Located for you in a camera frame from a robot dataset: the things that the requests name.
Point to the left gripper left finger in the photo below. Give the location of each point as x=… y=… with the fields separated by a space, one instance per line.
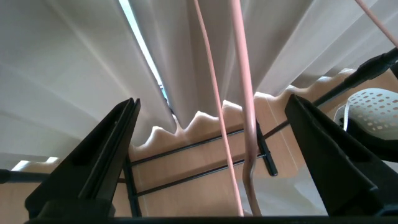
x=90 y=174

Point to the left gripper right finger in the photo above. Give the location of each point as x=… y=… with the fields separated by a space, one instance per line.
x=342 y=168

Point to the black clothes rack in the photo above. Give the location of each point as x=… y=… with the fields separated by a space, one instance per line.
x=133 y=193

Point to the white laundry basket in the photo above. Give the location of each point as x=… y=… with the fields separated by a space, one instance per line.
x=373 y=105

